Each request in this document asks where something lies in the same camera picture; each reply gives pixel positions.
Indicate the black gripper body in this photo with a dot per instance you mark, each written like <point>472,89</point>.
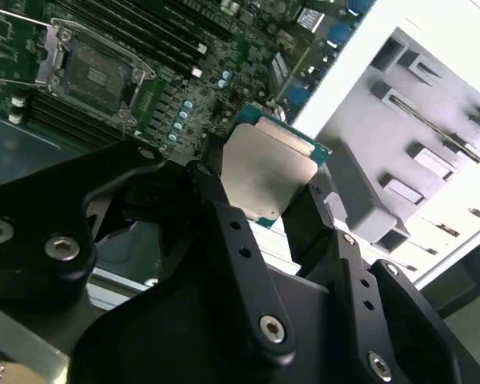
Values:
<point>164,340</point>

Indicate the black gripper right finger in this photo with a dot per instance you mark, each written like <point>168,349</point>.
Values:
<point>356,300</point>

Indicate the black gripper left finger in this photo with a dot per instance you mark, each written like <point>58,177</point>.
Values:
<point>32,240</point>

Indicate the silver topped CPU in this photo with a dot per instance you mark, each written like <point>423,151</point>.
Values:
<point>264,172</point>

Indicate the metal socket cover frame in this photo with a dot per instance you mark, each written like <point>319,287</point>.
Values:
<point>51,56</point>

